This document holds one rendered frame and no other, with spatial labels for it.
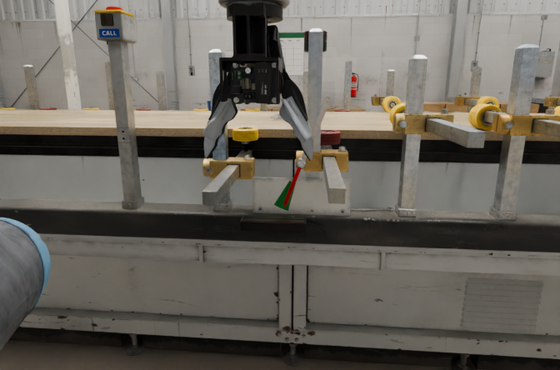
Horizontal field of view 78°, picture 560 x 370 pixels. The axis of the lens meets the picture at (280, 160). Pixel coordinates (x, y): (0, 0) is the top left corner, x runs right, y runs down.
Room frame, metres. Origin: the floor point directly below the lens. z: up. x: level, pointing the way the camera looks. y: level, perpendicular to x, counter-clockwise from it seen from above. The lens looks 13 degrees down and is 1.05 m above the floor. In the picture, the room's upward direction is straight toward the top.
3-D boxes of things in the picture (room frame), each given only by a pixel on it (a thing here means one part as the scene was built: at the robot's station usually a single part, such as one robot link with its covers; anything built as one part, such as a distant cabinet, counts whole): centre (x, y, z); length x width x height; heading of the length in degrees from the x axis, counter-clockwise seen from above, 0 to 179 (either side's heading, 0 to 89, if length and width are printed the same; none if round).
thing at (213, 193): (0.88, 0.12, 0.82); 0.44 x 0.03 x 0.04; 175
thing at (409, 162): (0.88, -0.34, 0.87); 0.04 x 0.04 x 0.48; 85
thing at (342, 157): (0.90, -0.11, 0.85); 0.14 x 0.06 x 0.05; 85
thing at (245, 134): (1.08, 0.11, 0.85); 0.08 x 0.08 x 0.11
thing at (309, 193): (0.88, -0.06, 0.75); 0.26 x 0.01 x 0.10; 85
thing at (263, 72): (0.46, 0.03, 1.08); 0.09 x 0.08 x 0.12; 175
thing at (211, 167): (0.92, 0.14, 0.82); 0.14 x 0.06 x 0.05; 85
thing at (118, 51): (0.94, 0.42, 0.93); 0.05 x 0.05 x 0.45; 85
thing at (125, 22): (0.94, 0.42, 1.18); 0.07 x 0.07 x 0.08; 85
